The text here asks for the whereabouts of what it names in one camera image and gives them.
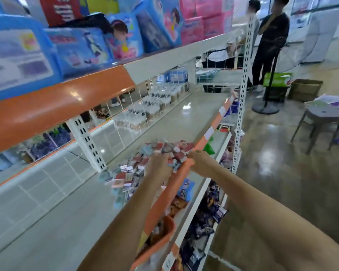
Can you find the person's left hand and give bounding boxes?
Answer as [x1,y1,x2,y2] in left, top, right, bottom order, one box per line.
[144,154,174,187]

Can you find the person's right hand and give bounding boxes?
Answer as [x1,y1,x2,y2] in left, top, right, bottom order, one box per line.
[189,151,221,180]

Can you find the pile of mixed erasers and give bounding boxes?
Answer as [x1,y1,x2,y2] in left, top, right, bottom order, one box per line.
[98,139,197,210]

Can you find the person's left forearm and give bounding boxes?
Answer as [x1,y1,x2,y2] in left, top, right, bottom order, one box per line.
[76,180,167,271]

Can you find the person's right forearm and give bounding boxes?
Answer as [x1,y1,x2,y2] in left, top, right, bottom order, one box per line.
[206,166,339,271]

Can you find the white orange metal shelf unit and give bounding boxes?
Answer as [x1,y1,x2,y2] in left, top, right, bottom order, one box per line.
[0,20,258,271]

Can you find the brown cardboard box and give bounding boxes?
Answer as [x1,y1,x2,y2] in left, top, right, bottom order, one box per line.
[287,78,324,104]

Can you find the green packet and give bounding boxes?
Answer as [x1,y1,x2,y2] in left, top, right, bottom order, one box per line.
[203,142,217,156]

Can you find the row of dark snack packets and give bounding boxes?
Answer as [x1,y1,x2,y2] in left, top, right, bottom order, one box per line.
[177,129,244,271]

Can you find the green plastic crate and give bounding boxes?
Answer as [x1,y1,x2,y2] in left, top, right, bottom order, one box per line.
[263,72,293,103]

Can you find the grey round stool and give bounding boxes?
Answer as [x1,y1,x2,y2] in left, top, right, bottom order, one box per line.
[290,104,339,156]

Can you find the pink package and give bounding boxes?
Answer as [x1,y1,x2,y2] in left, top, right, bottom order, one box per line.
[195,0,224,19]
[180,17,205,47]
[203,13,236,38]

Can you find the row of blue packages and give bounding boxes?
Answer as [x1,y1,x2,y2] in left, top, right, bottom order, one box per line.
[0,0,184,105]

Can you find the white standing appliance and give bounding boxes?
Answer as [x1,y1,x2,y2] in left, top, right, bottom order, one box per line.
[301,7,339,64]

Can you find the red package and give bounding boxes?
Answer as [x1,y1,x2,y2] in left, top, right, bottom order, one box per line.
[38,0,84,27]

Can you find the white wire grid panel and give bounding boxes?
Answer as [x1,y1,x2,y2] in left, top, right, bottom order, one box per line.
[0,59,238,246]

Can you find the dark frame window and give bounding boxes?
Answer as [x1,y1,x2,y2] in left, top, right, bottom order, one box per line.
[260,0,328,29]

